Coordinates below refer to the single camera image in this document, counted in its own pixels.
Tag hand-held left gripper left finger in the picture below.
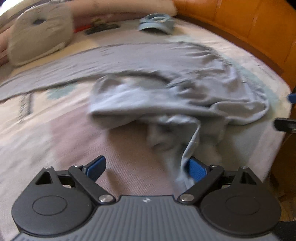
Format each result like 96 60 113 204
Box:
35 156 115 205

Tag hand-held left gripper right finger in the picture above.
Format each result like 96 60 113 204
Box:
177 157 263 205

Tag grey pants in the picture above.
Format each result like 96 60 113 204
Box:
0 41 270 193

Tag wooden bed headboard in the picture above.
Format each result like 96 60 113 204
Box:
173 0 296 88

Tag black hair clip with flower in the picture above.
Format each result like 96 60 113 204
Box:
84 19 119 35

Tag grey cat face cushion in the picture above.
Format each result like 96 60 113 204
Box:
7 5 74 67

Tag blue cap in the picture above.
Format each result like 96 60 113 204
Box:
138 13 175 35

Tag pink floral folded quilt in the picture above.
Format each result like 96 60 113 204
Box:
0 0 178 66

